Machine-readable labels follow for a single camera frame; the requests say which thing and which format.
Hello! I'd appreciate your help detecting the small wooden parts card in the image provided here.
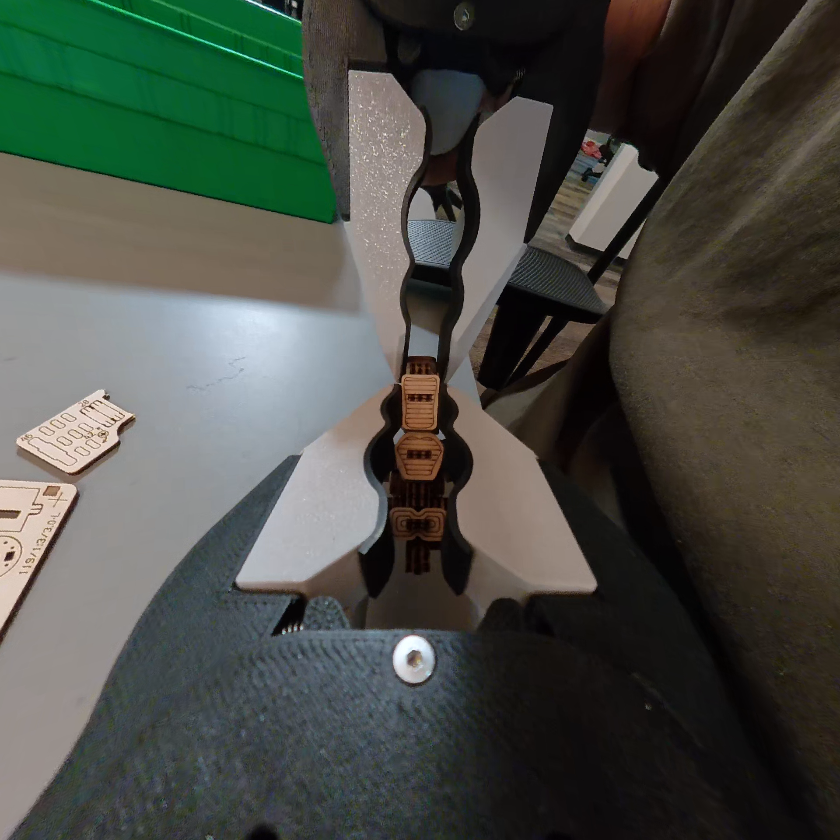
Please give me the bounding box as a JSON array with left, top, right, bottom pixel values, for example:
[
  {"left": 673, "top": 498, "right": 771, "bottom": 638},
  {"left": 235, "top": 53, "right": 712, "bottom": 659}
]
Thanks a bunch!
[{"left": 16, "top": 390, "right": 136, "bottom": 475}]

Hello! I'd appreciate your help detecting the large wooden parts sheet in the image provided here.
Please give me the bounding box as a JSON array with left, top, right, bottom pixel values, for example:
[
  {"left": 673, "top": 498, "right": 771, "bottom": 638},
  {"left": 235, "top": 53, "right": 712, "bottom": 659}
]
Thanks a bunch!
[{"left": 0, "top": 480, "right": 80, "bottom": 643}]

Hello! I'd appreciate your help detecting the person's right hand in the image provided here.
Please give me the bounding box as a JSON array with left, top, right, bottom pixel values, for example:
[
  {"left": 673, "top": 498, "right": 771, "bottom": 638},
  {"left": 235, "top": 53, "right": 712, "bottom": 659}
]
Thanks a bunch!
[{"left": 420, "top": 147, "right": 470, "bottom": 191}]

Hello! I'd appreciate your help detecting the white box stand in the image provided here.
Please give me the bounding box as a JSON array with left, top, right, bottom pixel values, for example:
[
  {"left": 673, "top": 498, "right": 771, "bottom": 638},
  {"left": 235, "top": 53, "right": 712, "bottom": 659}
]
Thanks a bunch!
[{"left": 567, "top": 143, "right": 659, "bottom": 253}]

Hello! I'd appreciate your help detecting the black mesh chair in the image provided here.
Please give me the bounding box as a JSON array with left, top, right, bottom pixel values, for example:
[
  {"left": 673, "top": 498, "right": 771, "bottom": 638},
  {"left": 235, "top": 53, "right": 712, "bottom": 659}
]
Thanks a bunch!
[{"left": 407, "top": 220, "right": 608, "bottom": 389}]

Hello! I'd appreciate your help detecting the green plastic bin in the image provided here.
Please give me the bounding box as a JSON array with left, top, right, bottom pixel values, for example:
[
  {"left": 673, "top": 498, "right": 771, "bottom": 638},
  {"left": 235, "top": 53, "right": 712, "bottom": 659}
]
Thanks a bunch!
[{"left": 0, "top": 0, "right": 342, "bottom": 223}]

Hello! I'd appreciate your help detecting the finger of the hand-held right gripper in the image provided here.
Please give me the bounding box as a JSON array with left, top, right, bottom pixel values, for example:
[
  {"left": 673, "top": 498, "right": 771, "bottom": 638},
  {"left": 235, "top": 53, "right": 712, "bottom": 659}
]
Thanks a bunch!
[
  {"left": 446, "top": 95, "right": 555, "bottom": 385},
  {"left": 346, "top": 69, "right": 434, "bottom": 385}
]

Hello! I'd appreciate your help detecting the small wooden puzzle model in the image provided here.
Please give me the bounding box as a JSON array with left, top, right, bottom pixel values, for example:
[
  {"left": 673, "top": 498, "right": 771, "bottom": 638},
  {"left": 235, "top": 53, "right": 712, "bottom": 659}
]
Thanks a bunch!
[{"left": 387, "top": 356, "right": 450, "bottom": 577}]

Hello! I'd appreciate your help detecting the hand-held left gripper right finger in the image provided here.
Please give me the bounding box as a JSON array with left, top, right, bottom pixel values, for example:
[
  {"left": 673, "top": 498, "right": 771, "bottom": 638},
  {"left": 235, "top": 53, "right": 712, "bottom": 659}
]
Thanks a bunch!
[{"left": 438, "top": 384, "right": 598, "bottom": 624}]

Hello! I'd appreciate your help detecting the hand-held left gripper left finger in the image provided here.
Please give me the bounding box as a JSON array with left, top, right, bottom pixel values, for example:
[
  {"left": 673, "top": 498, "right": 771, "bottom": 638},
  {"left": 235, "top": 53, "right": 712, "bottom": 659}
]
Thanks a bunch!
[{"left": 235, "top": 384, "right": 403, "bottom": 624}]

